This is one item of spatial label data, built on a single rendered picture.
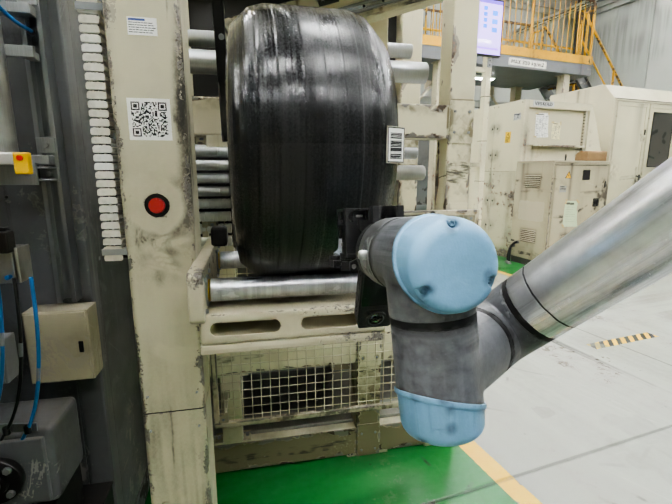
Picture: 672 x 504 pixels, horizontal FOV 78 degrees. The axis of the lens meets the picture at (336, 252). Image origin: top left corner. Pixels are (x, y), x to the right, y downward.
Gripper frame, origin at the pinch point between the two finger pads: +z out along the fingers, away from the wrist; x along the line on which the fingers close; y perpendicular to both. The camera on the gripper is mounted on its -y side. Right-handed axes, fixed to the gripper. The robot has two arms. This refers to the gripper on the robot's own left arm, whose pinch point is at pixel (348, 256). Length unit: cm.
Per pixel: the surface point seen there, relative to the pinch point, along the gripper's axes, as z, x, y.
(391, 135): 3.1, -8.5, 19.6
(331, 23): 8.5, 0.0, 39.3
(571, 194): 351, -348, 30
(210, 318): 15.5, 22.8, -11.7
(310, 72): 3.1, 4.7, 29.1
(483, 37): 341, -230, 193
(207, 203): 63, 27, 12
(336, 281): 17.2, -1.5, -6.3
